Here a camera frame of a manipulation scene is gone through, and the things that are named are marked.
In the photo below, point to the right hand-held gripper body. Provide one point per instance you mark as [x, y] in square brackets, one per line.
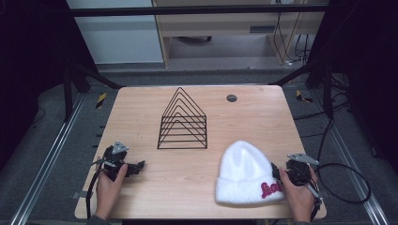
[298, 170]

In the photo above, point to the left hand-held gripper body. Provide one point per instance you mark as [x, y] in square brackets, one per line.
[115, 156]

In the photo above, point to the white knit beanie hat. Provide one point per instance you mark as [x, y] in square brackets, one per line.
[245, 175]

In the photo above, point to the person's right hand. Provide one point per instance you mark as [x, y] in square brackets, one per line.
[298, 197]

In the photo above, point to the person's left hand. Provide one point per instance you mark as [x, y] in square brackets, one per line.
[108, 190]

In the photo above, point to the yellow black striped tape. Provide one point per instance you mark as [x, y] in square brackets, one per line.
[100, 100]
[303, 97]

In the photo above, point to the black metal stand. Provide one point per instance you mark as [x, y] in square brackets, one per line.
[70, 87]
[322, 84]

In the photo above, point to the white cabinet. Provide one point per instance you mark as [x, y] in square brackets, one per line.
[119, 40]

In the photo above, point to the light wooden desk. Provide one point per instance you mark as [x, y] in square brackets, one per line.
[219, 25]

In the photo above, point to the aluminium floor rail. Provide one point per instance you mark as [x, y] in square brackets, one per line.
[350, 162]
[47, 159]

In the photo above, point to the black horizontal frame bar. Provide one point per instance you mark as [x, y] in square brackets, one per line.
[187, 11]

